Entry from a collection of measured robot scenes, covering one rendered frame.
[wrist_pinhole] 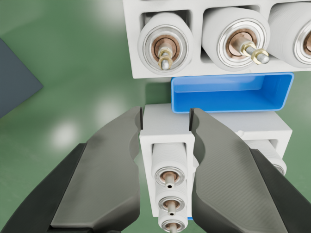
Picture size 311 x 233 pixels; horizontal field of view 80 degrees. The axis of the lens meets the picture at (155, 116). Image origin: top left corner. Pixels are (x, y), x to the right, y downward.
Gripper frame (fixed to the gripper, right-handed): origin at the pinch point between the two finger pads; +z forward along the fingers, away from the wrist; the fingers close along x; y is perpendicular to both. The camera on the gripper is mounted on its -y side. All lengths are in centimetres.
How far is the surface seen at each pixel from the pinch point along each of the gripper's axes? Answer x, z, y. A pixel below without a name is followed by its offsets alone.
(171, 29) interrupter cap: 0.7, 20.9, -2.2
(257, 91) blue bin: 29, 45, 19
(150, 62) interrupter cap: -2.6, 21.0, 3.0
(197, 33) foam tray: 5.9, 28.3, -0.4
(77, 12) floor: -24, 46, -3
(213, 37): 7.5, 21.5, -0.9
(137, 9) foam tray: -5.4, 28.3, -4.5
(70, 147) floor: -39, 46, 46
